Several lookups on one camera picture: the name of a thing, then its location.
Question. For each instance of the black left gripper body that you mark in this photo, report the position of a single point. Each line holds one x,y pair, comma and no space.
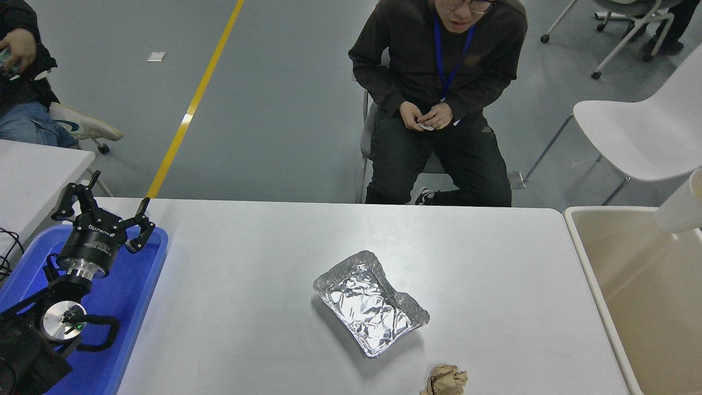
90,244

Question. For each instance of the small greenish object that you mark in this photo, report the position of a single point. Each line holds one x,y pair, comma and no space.
6,61

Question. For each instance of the foil tray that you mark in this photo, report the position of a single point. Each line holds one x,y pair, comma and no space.
367,307

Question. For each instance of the small white paper slip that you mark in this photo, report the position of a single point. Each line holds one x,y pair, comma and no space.
425,127

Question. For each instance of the white paper cup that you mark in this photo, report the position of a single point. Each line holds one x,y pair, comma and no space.
680,208

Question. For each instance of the person's hand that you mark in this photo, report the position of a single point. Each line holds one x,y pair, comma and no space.
23,46

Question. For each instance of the person's right hand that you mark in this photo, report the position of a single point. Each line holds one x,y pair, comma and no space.
411,115

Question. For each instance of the person's left hand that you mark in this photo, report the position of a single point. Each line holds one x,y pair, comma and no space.
441,116

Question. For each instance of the white side table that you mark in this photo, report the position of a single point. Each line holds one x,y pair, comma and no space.
33,181

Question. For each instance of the white swivel chair with casters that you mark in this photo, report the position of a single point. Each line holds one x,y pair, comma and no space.
103,148

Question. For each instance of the blue plastic tray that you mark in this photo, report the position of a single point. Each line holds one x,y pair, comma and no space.
126,307

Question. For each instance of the person in blue jeans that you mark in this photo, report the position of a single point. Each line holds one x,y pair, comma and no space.
27,115

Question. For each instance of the yellow floor tape line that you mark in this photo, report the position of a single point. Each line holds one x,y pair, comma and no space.
192,107

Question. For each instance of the white paper scrap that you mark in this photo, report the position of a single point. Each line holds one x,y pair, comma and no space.
156,56

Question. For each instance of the crumpled tan paper ball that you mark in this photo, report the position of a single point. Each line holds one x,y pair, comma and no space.
444,381

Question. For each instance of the clear floor plate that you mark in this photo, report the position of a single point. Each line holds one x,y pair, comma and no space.
516,181

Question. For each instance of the large pale bin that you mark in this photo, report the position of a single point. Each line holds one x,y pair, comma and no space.
647,307

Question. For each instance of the white shell chair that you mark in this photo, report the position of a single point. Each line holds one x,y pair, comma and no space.
647,126

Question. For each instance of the white-legged office chair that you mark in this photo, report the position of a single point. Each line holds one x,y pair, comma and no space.
636,4

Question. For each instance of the person in black trousers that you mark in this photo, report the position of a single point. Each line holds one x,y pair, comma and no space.
680,22

